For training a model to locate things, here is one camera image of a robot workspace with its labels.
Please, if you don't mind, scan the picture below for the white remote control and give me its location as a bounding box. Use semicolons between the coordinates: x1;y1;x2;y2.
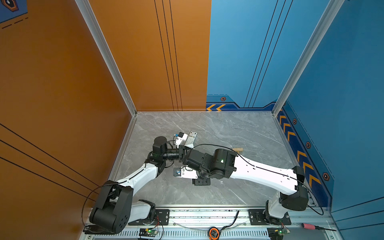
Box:
185;132;197;149

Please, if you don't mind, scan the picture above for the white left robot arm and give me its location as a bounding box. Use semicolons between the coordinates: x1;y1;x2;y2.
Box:
89;136;190;234

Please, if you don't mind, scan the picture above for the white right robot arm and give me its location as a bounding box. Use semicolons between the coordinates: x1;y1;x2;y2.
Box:
180;149;309;224

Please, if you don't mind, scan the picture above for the orange black tape measure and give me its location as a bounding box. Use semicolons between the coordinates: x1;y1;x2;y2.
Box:
208;227;220;240

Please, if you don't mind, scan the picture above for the green circuit board left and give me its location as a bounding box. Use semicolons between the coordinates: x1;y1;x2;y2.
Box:
138;228;160;240

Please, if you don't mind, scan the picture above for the circuit board right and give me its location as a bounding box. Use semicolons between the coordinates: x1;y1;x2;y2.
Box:
267;228;291;240

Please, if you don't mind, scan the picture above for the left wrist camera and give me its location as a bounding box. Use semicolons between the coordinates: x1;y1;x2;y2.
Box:
174;132;189;147

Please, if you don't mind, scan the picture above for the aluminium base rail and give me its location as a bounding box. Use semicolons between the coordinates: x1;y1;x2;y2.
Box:
80;206;343;240

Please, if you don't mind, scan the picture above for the pink handled screwdriver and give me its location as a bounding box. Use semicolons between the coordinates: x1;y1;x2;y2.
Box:
301;223;336;232

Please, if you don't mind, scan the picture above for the aluminium corner post left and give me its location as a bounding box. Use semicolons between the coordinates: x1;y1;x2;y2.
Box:
74;0;138;117

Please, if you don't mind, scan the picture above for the aluminium corner post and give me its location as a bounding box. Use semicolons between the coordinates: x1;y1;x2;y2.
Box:
74;0;138;117
272;0;345;117

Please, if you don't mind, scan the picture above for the aluminium corner post right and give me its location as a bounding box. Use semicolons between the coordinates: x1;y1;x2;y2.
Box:
272;0;345;117

